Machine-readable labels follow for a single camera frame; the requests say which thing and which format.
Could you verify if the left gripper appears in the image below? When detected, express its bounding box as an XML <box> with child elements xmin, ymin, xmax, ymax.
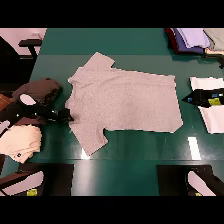
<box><xmin>55</xmin><ymin>107</ymin><xmax>75</xmax><ymax>124</ymax></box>

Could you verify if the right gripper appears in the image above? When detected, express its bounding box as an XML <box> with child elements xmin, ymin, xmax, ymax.
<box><xmin>182</xmin><ymin>89</ymin><xmax>212</xmax><ymax>108</ymax></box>

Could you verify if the grey T-shirt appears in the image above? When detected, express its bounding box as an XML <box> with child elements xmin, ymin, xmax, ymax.
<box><xmin>64</xmin><ymin>51</ymin><xmax>184</xmax><ymax>157</ymax></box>

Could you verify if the cream garment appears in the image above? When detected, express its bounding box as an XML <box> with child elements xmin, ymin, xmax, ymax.
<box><xmin>0</xmin><ymin>125</ymin><xmax>43</xmax><ymax>164</ymax></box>

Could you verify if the purple garment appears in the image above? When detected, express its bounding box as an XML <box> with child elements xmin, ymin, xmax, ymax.
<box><xmin>173</xmin><ymin>28</ymin><xmax>213</xmax><ymax>56</ymax></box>

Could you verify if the pale grey garment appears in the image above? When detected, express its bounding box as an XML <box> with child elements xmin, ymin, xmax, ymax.
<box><xmin>203</xmin><ymin>28</ymin><xmax>224</xmax><ymax>56</ymax></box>

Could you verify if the dark red garment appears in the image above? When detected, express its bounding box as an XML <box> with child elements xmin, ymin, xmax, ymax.
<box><xmin>164</xmin><ymin>28</ymin><xmax>183</xmax><ymax>55</ymax></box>

